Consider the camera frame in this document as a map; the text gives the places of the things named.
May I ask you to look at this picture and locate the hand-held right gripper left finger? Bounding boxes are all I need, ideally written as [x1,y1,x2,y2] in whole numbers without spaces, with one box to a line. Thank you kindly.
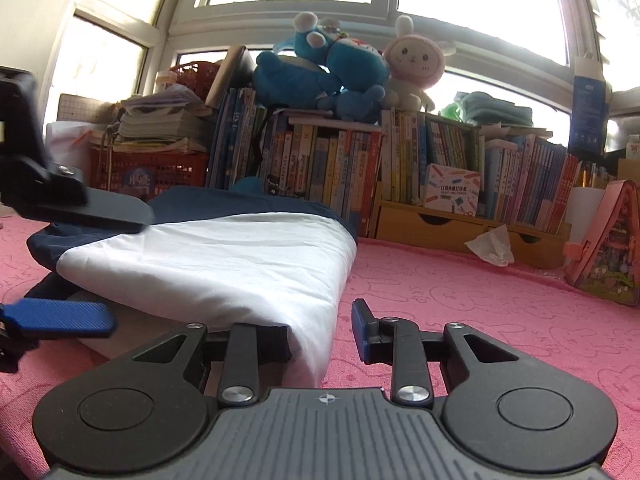
[132,322,292,406]

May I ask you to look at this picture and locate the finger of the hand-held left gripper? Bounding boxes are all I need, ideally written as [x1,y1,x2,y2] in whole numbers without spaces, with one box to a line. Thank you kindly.
[0,160,156,234]
[0,299,118,373]

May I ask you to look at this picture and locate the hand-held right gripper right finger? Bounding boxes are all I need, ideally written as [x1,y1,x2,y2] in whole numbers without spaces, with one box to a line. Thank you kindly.
[351,299,521,407]

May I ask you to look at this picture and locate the white and navy jacket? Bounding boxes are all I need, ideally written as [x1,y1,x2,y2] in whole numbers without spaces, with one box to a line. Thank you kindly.
[26,186,358,391]

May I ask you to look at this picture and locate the white grid mat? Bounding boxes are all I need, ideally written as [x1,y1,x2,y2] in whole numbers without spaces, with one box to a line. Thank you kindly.
[56,92,96,123]

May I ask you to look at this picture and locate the white paper sheets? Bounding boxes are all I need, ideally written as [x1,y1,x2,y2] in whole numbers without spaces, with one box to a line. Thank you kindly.
[44,120,93,176]

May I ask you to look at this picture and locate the stack of paper workbooks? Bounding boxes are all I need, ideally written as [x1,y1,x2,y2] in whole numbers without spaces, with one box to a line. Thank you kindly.
[107,84,211,155]

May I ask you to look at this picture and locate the wooden drawer organizer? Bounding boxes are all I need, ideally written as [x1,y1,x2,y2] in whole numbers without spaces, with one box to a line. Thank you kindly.
[372,200,572,270]

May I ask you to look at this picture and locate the pink rabbit print blanket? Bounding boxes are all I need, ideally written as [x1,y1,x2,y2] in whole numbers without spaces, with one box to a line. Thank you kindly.
[0,210,640,480]

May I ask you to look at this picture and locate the crumpled white tissue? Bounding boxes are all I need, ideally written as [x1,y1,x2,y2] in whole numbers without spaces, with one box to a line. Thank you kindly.
[465,225,516,267]

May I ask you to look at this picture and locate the row of colourful books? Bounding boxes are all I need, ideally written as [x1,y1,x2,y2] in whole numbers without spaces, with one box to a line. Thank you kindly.
[207,87,616,238]

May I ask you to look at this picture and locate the red plastic basket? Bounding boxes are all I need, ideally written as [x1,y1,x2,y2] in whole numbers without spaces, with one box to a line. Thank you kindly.
[169,61,221,103]

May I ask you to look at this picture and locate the white label printer box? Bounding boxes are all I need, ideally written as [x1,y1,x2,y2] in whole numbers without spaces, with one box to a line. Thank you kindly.
[424,163,482,216]

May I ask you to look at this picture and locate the grey-brown board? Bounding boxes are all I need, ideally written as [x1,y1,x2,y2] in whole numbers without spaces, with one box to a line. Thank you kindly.
[206,45,256,108]

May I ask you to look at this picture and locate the white paper roll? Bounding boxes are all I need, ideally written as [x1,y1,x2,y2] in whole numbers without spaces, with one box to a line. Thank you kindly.
[565,186,608,241]

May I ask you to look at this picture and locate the pink house-shaped toy box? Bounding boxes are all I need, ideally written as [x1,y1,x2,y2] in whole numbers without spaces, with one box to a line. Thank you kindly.
[563,180,640,307]

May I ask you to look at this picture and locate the blue cat plush toy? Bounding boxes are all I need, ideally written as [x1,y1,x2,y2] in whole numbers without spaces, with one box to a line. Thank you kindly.
[292,11,392,122]

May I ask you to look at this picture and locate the pink rabbit plush toy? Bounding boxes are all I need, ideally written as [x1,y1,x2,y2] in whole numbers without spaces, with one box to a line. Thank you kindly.
[382,15,457,113]

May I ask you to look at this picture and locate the tall blue carton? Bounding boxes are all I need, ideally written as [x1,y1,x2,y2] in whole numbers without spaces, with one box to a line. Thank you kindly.
[569,54,608,156]

